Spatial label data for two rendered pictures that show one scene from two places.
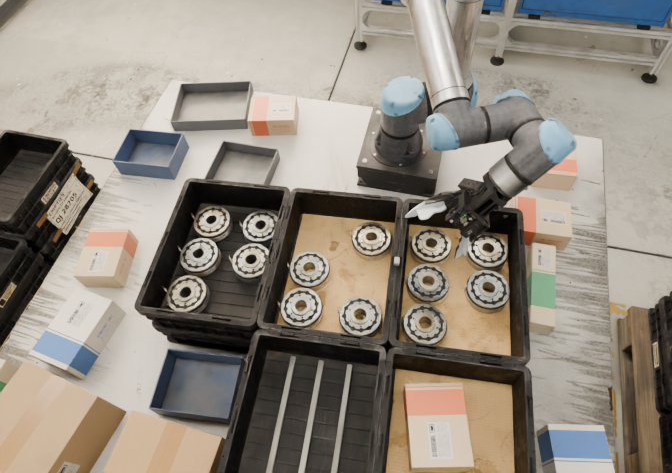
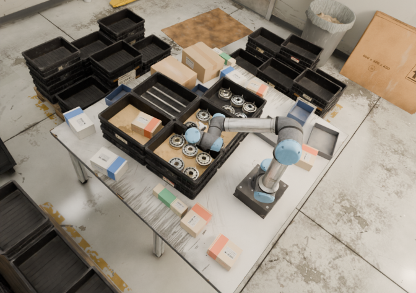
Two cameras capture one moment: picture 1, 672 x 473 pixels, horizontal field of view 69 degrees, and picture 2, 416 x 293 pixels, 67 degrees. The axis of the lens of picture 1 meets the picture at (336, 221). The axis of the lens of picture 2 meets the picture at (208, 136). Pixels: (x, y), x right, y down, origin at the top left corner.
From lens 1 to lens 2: 1.70 m
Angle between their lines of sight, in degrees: 54
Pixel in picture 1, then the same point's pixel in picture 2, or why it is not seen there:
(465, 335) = (166, 152)
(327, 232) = (228, 136)
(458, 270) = (189, 164)
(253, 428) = (176, 95)
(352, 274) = not seen: hidden behind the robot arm
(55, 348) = (228, 70)
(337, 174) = not seen: hidden behind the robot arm
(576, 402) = (127, 185)
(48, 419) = (205, 60)
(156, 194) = (280, 111)
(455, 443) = (138, 122)
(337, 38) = not seen: outside the picture
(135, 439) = (189, 72)
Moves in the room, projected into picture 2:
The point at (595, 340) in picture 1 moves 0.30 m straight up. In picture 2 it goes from (140, 207) to (137, 183)
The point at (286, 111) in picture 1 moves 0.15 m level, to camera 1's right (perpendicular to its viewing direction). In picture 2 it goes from (303, 158) to (299, 174)
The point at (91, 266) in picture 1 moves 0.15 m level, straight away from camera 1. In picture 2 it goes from (252, 83) to (268, 80)
